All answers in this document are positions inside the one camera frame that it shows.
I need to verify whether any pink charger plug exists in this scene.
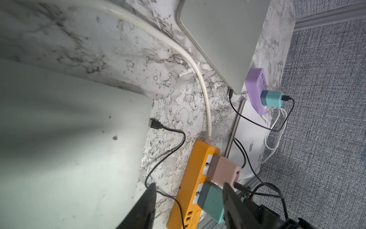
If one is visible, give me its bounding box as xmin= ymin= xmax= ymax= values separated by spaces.
xmin=207 ymin=154 xmax=242 ymax=188

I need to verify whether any white orange-strip power cord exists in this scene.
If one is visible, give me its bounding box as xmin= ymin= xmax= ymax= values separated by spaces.
xmin=94 ymin=0 xmax=214 ymax=142

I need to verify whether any orange power strip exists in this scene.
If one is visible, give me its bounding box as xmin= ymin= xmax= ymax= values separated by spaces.
xmin=166 ymin=140 xmax=220 ymax=229

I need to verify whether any white purple-strip power cord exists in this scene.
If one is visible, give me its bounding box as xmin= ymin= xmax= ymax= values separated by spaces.
xmin=261 ymin=107 xmax=288 ymax=164

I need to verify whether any right silver apple laptop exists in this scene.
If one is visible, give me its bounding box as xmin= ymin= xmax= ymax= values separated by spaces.
xmin=225 ymin=100 xmax=267 ymax=180

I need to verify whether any rear grey laptop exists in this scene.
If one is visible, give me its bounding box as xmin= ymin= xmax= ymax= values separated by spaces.
xmin=176 ymin=0 xmax=271 ymax=94

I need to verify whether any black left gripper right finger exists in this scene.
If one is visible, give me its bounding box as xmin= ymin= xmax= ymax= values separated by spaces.
xmin=223 ymin=183 xmax=264 ymax=229

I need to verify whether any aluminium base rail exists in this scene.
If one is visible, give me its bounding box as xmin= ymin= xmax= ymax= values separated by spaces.
xmin=196 ymin=177 xmax=259 ymax=229

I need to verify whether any left silver laptop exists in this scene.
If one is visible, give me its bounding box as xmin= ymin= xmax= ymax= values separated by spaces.
xmin=1 ymin=60 xmax=152 ymax=229

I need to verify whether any teal charger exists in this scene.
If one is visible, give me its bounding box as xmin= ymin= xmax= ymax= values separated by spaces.
xmin=197 ymin=182 xmax=225 ymax=224
xmin=261 ymin=90 xmax=284 ymax=108

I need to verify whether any purple power strip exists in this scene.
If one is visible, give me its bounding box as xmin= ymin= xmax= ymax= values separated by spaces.
xmin=245 ymin=68 xmax=267 ymax=115

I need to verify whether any teal charger on purple strip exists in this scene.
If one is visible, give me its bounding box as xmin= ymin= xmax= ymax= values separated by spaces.
xmin=261 ymin=90 xmax=284 ymax=108

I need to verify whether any black cable to laptop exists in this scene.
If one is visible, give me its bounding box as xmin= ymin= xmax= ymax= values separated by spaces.
xmin=233 ymin=138 xmax=289 ymax=219
xmin=144 ymin=117 xmax=187 ymax=229
xmin=228 ymin=88 xmax=295 ymax=133

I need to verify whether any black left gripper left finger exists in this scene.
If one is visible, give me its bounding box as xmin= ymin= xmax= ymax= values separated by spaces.
xmin=116 ymin=183 xmax=157 ymax=229

